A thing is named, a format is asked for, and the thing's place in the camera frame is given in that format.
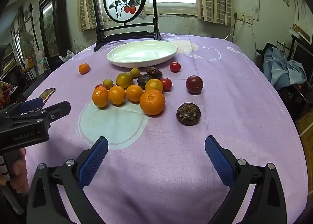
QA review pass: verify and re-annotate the blue clothes pile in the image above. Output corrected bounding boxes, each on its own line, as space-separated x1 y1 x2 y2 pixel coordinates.
263 47 307 90

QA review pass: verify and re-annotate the black framed round screen ornament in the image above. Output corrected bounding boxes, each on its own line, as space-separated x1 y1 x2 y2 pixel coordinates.
93 0 161 51

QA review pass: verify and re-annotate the dark red plum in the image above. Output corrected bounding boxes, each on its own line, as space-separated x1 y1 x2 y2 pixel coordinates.
186 75 204 94

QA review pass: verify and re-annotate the dark oblong passion fruit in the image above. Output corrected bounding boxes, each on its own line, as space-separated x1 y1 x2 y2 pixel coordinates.
146 66 163 80

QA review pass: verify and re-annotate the white wall cable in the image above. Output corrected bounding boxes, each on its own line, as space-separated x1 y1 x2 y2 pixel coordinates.
223 13 246 41

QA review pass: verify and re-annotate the dark wooden cabinet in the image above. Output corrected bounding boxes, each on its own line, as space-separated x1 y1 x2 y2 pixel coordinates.
39 0 71 67

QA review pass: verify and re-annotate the yellow-orange citrus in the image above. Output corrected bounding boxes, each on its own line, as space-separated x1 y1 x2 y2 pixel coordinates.
145 78 163 93

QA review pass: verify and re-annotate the large orange mandarin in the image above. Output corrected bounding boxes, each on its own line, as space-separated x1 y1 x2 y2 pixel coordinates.
139 90 165 116

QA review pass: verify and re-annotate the smartphone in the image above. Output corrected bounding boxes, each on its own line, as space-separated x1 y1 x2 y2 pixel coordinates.
39 87 56 104

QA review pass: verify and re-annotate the dark wrinkled passion fruit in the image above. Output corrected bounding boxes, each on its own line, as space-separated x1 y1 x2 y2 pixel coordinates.
137 74 153 90

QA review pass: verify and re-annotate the small yellow-green kumquat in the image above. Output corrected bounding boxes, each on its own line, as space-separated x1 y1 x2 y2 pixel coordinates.
102 78 114 90
130 68 141 78

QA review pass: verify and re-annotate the purple patterned tablecloth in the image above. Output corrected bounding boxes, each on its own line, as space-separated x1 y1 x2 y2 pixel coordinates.
26 34 308 223

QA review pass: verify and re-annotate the person's left hand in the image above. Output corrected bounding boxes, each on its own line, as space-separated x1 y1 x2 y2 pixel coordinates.
10 148 29 193

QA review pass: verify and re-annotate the white plastic bag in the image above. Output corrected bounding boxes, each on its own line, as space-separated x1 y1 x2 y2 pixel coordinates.
59 50 75 63

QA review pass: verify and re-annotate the small mandarin orange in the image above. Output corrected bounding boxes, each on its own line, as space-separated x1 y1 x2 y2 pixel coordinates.
78 63 90 75

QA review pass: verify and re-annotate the white oval plate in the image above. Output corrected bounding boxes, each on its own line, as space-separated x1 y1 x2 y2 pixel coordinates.
107 40 178 68

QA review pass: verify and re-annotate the large yellow-green citrus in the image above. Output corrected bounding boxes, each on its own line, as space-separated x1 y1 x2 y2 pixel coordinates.
116 73 133 89

